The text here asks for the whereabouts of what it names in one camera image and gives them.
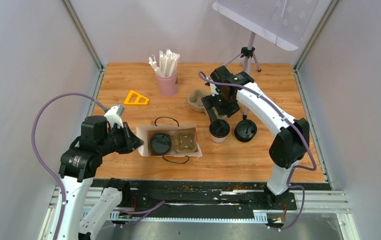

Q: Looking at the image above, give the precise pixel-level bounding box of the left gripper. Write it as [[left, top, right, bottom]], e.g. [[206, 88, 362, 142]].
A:
[[98, 120, 145, 155]]

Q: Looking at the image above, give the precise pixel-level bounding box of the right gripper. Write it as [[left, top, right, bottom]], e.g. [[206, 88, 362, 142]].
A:
[[202, 90, 240, 124]]

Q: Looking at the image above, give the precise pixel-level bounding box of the black cup lid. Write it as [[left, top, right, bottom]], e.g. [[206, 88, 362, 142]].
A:
[[209, 119, 230, 138], [149, 132, 173, 156]]

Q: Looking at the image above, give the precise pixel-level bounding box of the white paper cup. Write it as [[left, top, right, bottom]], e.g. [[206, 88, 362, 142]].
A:
[[210, 135, 226, 144]]

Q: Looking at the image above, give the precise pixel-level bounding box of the orange paper bag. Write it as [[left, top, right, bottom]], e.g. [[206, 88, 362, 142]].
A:
[[136, 116, 203, 165]]

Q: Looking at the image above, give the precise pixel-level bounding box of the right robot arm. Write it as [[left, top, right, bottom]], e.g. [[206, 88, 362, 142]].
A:
[[198, 65, 312, 209]]

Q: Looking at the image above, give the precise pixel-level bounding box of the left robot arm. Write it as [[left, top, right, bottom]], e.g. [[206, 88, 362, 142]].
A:
[[46, 115, 144, 240]]

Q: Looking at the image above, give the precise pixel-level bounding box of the pulp cup carrier tray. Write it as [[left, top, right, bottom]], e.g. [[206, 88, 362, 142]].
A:
[[187, 89, 210, 113]]

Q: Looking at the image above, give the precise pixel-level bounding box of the stack of black lids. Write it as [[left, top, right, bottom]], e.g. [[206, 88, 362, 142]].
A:
[[234, 119, 258, 143]]

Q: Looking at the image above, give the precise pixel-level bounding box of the yellow triangular plastic piece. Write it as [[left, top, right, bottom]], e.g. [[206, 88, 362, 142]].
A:
[[123, 90, 150, 106]]

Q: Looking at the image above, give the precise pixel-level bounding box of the pink straw holder cup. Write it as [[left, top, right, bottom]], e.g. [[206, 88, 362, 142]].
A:
[[155, 71, 179, 97]]

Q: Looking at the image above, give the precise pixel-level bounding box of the grey tripod stand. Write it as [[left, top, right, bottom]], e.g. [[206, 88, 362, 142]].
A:
[[218, 32, 263, 108]]

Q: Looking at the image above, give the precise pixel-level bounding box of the wrapped straws bundle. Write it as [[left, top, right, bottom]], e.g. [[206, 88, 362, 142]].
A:
[[148, 49, 181, 78]]

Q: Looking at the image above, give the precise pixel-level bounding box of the white board on tripod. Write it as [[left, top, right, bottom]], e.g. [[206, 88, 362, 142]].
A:
[[212, 0, 318, 51]]

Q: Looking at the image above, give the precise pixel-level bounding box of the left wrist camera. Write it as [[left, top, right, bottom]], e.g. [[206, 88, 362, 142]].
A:
[[104, 104, 125, 129]]

